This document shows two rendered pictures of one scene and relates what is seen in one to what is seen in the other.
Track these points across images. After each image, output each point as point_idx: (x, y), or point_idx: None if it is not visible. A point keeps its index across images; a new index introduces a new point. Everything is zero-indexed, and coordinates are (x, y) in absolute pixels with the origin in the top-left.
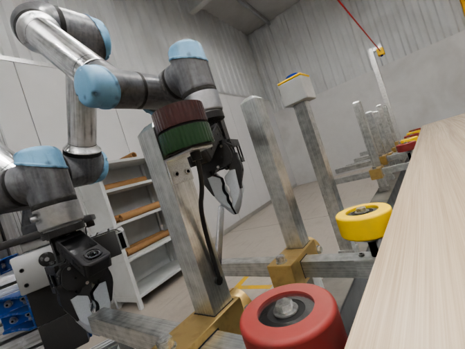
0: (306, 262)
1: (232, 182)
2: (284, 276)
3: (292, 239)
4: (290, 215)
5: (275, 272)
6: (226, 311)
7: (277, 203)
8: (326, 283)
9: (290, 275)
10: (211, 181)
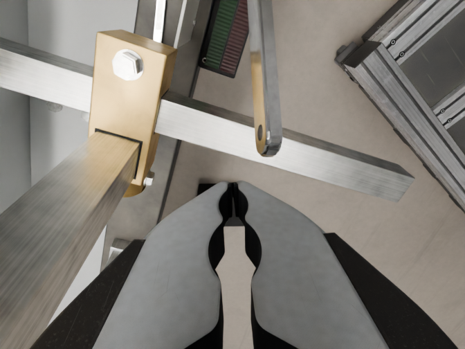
0: (80, 73)
1: (172, 275)
2: (132, 38)
3: (109, 144)
4: (59, 170)
5: (149, 46)
6: None
7: (66, 206)
8: (153, 179)
9: (111, 32)
10: (348, 318)
